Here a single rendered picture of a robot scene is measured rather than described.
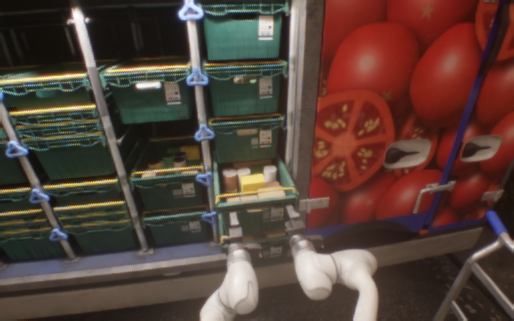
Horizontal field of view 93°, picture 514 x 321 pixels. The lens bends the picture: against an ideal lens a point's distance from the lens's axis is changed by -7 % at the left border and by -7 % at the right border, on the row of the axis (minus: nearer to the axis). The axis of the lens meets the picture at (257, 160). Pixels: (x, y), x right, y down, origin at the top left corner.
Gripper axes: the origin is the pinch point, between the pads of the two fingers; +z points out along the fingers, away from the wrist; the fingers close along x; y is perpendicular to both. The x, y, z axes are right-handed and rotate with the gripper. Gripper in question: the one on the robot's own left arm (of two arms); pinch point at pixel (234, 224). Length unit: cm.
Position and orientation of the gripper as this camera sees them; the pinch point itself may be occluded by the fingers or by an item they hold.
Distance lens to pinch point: 116.8
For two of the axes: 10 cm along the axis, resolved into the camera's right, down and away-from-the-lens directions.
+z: -1.7, -5.0, 8.5
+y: -9.9, 0.9, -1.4
